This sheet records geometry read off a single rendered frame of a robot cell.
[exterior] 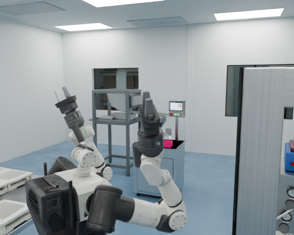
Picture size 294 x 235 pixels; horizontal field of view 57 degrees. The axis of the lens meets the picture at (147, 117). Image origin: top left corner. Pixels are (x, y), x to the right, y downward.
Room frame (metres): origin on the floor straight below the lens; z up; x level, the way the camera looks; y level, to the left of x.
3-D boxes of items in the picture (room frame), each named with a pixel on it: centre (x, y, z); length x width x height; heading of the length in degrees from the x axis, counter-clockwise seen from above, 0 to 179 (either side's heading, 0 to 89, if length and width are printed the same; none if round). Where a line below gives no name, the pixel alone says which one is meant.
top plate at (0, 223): (1.51, 0.85, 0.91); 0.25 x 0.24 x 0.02; 161
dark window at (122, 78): (6.97, 0.78, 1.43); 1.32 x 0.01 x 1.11; 70
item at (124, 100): (4.66, 0.35, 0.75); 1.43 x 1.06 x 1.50; 70
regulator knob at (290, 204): (0.95, -0.53, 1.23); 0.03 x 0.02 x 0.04; 64
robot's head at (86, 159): (1.09, 0.26, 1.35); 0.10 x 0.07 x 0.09; 39
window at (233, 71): (5.82, -2.39, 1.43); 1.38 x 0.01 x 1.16; 70
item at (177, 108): (3.96, -0.44, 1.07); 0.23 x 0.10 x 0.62; 70
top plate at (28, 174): (2.11, 1.11, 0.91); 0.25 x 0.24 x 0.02; 157
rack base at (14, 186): (2.11, 1.11, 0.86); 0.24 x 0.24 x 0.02; 67
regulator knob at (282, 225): (0.96, -0.52, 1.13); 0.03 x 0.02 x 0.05; 64
